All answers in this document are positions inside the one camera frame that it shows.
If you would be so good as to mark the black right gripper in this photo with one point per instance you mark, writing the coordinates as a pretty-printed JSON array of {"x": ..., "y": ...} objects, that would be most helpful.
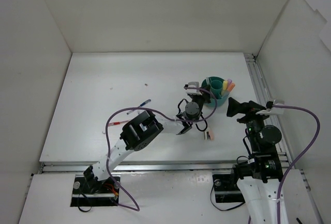
[{"x": 248, "y": 108}]

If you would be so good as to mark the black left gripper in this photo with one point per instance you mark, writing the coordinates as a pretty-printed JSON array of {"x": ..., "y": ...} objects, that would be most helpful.
[{"x": 197, "y": 98}]

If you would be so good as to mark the orange capped clear highlighter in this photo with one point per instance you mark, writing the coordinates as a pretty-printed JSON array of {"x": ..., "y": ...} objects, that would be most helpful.
[{"x": 230, "y": 87}]

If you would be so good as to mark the fat yellow highlighter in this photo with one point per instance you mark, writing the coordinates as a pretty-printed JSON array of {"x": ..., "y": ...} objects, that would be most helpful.
[{"x": 224, "y": 87}]

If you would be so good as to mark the blue gel pen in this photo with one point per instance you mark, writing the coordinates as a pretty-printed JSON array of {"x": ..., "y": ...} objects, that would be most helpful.
[{"x": 144, "y": 103}]

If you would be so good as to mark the red gel pen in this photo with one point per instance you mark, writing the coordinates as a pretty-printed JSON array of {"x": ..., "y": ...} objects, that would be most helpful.
[{"x": 117, "y": 123}]

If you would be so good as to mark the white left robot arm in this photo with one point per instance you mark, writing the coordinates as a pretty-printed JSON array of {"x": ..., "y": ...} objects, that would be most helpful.
[{"x": 139, "y": 132}]

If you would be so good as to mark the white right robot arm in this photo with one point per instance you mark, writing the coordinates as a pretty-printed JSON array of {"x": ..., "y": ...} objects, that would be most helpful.
[{"x": 259, "y": 178}]

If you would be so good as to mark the teal round desk organizer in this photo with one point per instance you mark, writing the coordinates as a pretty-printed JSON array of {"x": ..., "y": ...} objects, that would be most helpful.
[{"x": 218, "y": 83}]

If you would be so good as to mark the small white pink stapler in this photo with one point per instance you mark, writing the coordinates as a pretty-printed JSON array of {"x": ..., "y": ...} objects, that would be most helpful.
[{"x": 208, "y": 135}]

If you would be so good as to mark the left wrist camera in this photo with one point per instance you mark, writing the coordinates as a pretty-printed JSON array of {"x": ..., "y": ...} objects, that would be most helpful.
[{"x": 192, "y": 88}]

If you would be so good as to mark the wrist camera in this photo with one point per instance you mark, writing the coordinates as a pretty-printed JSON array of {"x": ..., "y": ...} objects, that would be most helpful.
[
  {"x": 274, "y": 107},
  {"x": 192, "y": 88}
]

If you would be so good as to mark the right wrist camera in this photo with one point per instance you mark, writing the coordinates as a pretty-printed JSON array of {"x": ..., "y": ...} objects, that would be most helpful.
[{"x": 274, "y": 107}]

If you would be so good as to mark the aluminium front rail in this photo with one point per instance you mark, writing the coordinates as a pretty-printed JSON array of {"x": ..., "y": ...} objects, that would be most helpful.
[{"x": 79, "y": 167}]

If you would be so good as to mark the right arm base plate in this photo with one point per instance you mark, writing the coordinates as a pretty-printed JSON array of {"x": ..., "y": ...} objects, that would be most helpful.
[{"x": 225, "y": 190}]

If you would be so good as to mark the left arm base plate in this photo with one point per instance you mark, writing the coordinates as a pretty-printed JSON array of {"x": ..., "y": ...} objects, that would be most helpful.
[{"x": 105, "y": 194}]

